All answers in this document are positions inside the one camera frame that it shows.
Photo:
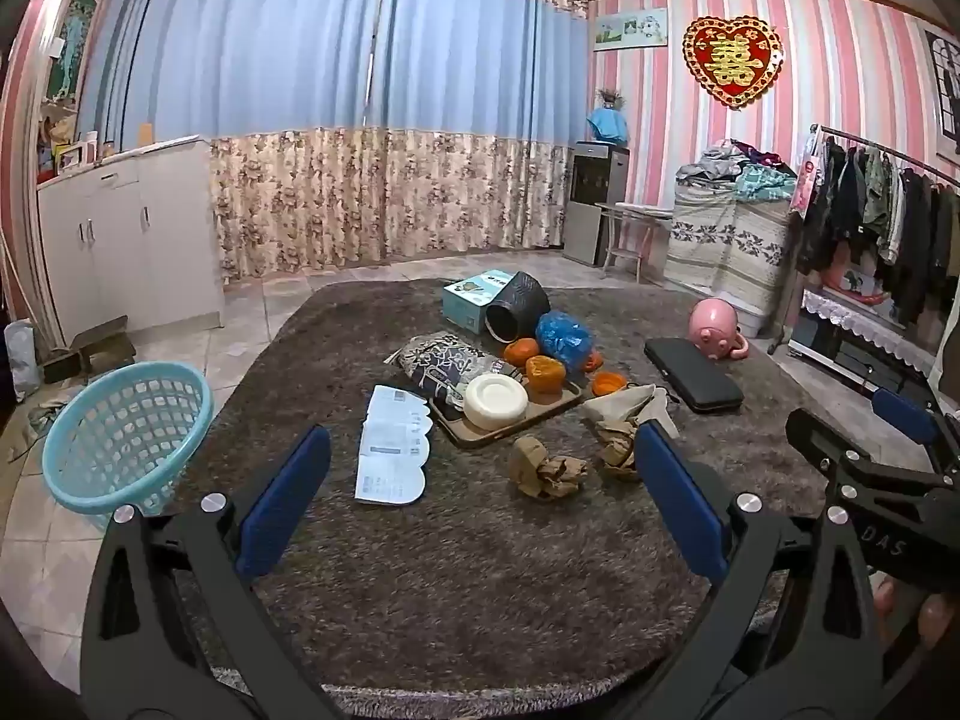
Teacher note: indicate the pink hanging bag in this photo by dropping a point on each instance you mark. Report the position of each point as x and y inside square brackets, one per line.
[804, 180]

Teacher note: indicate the row of hanging clothes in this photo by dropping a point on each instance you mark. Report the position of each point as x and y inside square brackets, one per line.
[885, 210]

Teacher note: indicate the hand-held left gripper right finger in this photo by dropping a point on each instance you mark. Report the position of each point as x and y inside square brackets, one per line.
[679, 499]

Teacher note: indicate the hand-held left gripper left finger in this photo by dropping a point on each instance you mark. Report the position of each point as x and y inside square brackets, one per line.
[285, 499]

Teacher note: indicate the metal clothes rack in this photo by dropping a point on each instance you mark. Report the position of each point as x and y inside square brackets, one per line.
[885, 144]

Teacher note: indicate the dark patterned snack packet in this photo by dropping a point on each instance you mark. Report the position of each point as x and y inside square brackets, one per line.
[442, 364]

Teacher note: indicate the dark cloth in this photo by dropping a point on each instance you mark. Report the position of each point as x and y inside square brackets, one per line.
[37, 427]

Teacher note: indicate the brown paper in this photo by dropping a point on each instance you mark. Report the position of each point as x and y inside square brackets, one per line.
[566, 476]
[619, 450]
[529, 461]

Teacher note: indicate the peeled orange fruit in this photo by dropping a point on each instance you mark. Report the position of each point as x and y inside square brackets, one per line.
[545, 375]

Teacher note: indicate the small photo frame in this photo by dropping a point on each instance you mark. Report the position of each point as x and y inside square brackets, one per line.
[71, 156]

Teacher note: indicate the whole orange fruit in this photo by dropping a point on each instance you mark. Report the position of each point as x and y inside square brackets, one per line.
[521, 352]

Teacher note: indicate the landscape wall picture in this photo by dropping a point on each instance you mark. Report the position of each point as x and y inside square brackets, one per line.
[630, 28]

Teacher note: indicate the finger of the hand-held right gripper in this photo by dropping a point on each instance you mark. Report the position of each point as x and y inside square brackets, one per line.
[821, 431]
[904, 411]

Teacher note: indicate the black zip case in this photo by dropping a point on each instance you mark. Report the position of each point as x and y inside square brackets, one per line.
[694, 375]

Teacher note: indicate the teal cardboard box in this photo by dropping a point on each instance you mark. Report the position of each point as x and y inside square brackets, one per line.
[469, 300]

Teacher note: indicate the black ribbed cylinder cup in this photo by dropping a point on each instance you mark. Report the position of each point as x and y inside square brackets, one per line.
[521, 300]

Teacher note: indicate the grey shaggy rug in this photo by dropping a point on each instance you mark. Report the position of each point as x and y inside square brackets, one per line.
[465, 577]

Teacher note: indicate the pile of clothes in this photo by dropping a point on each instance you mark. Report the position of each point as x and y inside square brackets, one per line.
[735, 169]

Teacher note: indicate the white storage box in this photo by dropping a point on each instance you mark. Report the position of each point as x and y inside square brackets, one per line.
[757, 319]

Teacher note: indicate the blue floral curtain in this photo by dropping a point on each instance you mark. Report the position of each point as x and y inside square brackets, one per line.
[247, 127]
[480, 127]

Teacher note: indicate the white plastic bag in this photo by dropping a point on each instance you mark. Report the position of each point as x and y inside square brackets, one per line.
[21, 360]

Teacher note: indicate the red heart wall decoration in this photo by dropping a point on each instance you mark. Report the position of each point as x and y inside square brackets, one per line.
[731, 60]

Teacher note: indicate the small wooden stool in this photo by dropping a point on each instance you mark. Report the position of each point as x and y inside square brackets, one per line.
[97, 349]

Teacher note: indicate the small folding table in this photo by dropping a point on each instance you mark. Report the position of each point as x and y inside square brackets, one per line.
[634, 211]

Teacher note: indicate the lace covered low shelf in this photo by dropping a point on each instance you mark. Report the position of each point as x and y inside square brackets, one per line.
[847, 315]

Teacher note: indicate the white paper leaflet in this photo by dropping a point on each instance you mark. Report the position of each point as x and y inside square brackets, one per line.
[390, 450]

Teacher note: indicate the blue cloth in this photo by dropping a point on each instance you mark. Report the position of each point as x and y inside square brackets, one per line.
[609, 126]

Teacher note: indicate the patterned cover cloth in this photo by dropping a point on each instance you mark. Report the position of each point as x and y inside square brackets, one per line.
[720, 240]

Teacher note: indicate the white cabinet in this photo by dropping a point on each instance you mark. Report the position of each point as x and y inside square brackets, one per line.
[112, 240]

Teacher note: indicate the beige paper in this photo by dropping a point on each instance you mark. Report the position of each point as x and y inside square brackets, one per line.
[622, 405]

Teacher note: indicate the light blue plastic basket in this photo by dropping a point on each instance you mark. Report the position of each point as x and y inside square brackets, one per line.
[127, 420]

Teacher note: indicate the green wall poster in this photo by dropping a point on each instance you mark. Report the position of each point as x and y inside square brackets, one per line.
[71, 45]

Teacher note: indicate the pink piggy bank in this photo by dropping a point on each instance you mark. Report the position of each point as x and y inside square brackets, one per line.
[712, 326]

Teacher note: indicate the orange peel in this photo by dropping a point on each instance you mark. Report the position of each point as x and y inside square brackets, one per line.
[594, 361]
[607, 384]

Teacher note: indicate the black and white wall poster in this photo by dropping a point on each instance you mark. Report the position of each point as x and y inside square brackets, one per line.
[945, 82]

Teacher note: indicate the white round container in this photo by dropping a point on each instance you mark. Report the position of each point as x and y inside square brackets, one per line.
[495, 401]

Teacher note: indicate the grey water dispenser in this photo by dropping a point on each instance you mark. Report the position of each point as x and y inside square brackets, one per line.
[592, 195]

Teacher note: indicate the person's right hand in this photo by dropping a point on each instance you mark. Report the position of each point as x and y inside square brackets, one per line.
[934, 615]

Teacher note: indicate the small potted plant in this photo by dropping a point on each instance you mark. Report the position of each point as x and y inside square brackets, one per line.
[611, 97]

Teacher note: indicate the blue plastic bag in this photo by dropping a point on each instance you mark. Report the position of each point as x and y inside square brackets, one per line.
[564, 337]

